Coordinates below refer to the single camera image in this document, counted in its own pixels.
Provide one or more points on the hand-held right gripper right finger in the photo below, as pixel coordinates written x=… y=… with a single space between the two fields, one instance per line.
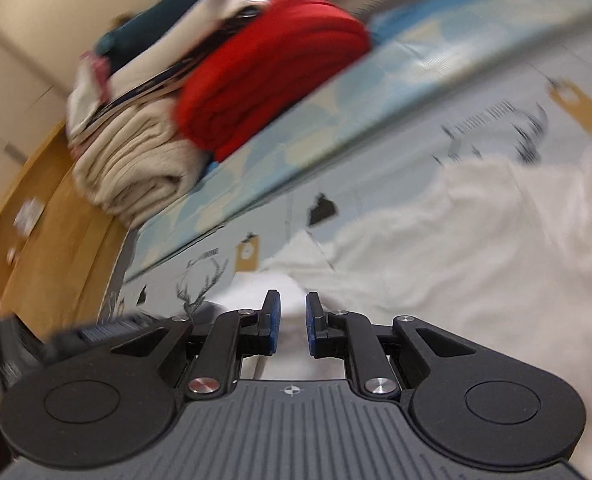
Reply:
x=312 y=327

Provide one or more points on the blue patterned mat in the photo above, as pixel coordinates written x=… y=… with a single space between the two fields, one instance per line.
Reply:
x=326 y=125

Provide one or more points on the wooden bed frame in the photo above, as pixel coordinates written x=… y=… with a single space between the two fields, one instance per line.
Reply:
x=50 y=240

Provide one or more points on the white towel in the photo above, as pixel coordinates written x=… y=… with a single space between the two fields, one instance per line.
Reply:
x=451 y=260

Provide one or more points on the dark starred cloth strip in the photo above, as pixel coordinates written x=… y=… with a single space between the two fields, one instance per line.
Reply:
x=246 y=14

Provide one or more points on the white wardrobe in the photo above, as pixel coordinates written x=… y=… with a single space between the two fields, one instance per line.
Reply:
x=5 y=85

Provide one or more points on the cream folded cloth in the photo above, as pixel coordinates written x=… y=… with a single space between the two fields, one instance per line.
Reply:
x=140 y=67

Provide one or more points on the red folded blanket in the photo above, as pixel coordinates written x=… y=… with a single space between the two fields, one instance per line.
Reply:
x=276 y=70

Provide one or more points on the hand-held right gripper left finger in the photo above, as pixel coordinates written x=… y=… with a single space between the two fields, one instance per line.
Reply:
x=274 y=322

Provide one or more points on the beige folded blanket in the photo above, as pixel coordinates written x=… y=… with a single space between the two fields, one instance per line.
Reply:
x=135 y=165

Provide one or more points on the teal shark plush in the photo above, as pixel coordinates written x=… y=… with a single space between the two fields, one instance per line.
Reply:
x=175 y=10

